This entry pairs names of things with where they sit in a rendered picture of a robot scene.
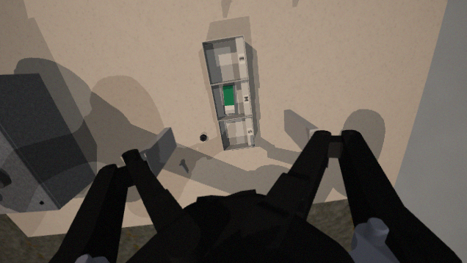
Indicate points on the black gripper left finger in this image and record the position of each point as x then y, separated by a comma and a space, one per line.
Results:
94, 234

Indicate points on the grey three-compartment bin rack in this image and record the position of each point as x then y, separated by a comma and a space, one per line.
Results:
226, 64

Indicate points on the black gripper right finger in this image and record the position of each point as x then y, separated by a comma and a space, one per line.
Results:
385, 230

